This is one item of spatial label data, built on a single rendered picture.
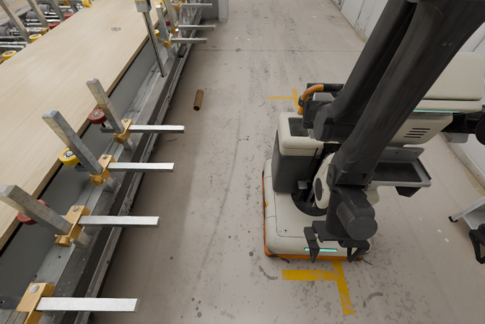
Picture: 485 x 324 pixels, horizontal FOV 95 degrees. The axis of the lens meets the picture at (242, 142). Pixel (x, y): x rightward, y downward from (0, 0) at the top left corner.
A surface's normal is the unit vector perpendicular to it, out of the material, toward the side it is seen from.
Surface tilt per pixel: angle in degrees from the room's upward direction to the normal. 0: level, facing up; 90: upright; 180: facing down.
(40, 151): 0
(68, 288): 0
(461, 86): 42
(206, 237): 0
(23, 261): 90
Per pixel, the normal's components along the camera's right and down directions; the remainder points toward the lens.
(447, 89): -0.02, 0.00
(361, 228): -0.04, 0.30
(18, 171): 0.00, -0.67
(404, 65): -1.00, 0.00
